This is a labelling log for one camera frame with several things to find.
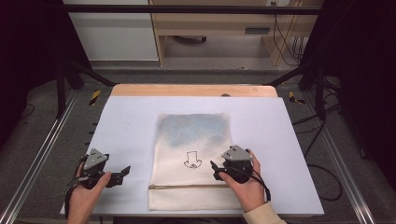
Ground black curtain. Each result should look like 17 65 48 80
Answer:
306 0 396 190
0 0 92 150

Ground black horizontal bar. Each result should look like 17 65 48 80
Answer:
61 4 325 16

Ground cream mesh zipper bag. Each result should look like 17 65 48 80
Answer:
148 112 248 212

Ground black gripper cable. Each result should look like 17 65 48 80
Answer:
64 154 90 219
247 167 272 203

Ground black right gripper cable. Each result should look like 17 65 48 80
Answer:
247 167 272 203

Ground yellow black tape strip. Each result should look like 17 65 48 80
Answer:
288 91 306 105
89 90 103 106

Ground light wooden desk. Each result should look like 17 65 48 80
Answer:
148 0 325 67

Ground white cabinet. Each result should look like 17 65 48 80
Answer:
62 0 160 62

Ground wooden table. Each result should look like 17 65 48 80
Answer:
110 83 278 98

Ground person's right hand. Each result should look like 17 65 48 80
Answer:
219 148 266 214

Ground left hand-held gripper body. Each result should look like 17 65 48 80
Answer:
81 148 114 190

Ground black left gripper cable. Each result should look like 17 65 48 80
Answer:
64 154 90 219

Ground white foam mat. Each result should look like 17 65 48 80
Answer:
60 95 325 218

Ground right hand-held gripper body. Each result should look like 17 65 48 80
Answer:
220 145 255 184

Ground hanging black cables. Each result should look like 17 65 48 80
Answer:
270 1 305 67

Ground aluminium rail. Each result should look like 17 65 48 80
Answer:
302 92 377 224
0 90 79 224

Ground person's left hand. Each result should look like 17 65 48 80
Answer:
66 162 112 217

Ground black floor cable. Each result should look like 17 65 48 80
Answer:
291 102 344 203

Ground black metal stand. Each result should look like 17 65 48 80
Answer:
55 59 117 119
266 61 328 121

